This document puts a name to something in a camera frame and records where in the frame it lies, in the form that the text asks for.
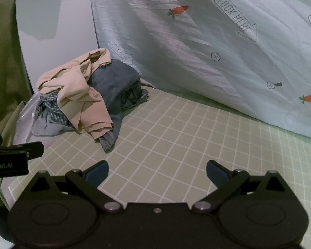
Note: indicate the checked shirt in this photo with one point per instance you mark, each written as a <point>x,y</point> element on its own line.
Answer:
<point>48,109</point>

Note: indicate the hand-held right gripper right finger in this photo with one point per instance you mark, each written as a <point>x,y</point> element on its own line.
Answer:
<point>217,173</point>

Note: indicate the dark green curtain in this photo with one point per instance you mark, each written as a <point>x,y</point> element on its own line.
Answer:
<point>2,57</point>

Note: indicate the carrot print quilt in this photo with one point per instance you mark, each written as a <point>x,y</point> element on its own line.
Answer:
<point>197,57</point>

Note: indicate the light blue cloth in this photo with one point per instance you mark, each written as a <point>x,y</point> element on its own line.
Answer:
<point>46,130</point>

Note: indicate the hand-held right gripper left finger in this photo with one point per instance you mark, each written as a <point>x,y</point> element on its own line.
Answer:
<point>98,173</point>

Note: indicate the clear plastic bag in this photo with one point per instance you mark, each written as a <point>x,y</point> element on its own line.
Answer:
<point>24,124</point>

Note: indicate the grey-blue sweater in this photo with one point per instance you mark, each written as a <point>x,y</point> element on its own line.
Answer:
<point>114,83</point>

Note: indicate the white board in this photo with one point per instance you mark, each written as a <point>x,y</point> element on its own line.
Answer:
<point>54,18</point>

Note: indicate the green grid mat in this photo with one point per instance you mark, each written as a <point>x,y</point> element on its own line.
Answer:
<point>171,134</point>

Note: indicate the beige garment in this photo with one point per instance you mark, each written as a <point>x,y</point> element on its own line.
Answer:
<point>75,101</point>

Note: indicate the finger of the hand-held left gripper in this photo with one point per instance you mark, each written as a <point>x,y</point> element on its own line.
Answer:
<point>28,149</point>

